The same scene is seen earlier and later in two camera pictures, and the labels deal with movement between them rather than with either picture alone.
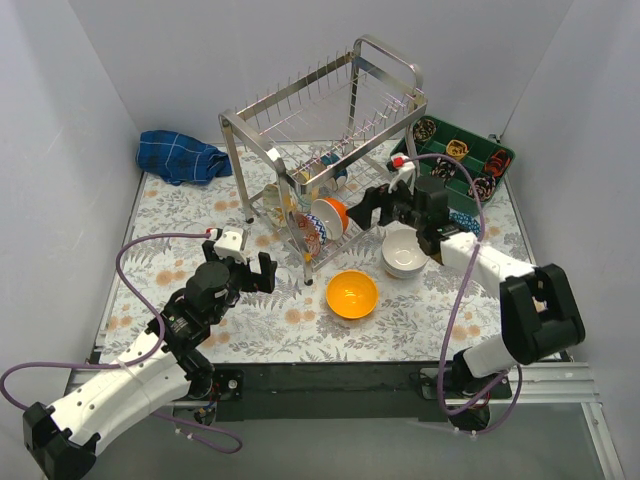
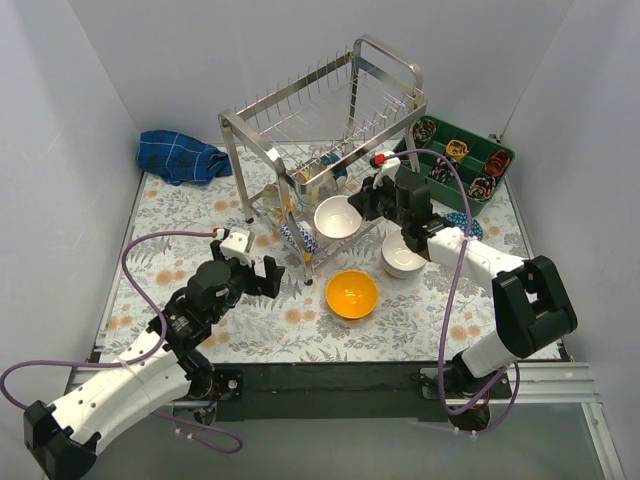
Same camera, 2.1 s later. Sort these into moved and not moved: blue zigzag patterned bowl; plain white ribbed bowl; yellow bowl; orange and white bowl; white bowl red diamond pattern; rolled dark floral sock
Moved: blue zigzag patterned bowl; orange and white bowl
Not moved: white bowl red diamond pattern; yellow bowl; plain white ribbed bowl; rolled dark floral sock
